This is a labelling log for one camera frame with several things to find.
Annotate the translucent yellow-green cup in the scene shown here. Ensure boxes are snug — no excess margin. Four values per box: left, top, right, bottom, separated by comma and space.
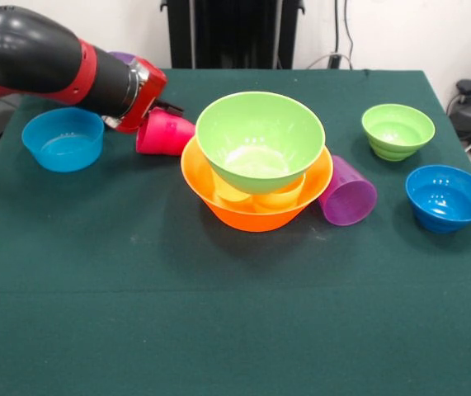
211, 171, 253, 203

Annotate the dark blue bowl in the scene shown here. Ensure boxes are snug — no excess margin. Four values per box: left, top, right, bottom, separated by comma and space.
404, 164, 471, 235

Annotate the large orange bowl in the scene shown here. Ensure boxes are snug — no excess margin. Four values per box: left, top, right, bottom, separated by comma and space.
180, 134, 334, 233

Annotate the dark green table cloth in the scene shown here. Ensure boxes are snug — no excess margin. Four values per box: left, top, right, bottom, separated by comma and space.
0, 66, 471, 396

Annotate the light blue bowl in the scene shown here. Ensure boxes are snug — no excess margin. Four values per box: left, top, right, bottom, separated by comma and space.
21, 107, 106, 173

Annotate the yellow cup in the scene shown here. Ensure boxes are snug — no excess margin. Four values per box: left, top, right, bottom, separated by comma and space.
252, 172, 306, 214

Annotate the black hanging cable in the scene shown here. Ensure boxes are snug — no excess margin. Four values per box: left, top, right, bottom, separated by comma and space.
327, 0, 358, 70

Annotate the large purple bowl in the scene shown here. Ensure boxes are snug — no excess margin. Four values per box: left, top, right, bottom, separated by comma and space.
106, 51, 137, 65

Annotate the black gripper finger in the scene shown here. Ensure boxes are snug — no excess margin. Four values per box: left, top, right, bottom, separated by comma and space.
155, 100, 185, 116

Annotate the purple cup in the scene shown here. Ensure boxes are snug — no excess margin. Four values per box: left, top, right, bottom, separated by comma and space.
317, 154, 379, 227

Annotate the red cup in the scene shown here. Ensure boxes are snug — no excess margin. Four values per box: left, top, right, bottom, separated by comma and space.
135, 106, 197, 158

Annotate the large green bowl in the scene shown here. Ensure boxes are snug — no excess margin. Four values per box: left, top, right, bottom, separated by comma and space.
194, 91, 327, 196

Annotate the small green bowl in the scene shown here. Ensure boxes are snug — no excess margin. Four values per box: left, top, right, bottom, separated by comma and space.
360, 103, 436, 163

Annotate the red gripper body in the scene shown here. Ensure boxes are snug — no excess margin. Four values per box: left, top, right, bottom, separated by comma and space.
113, 56, 169, 134

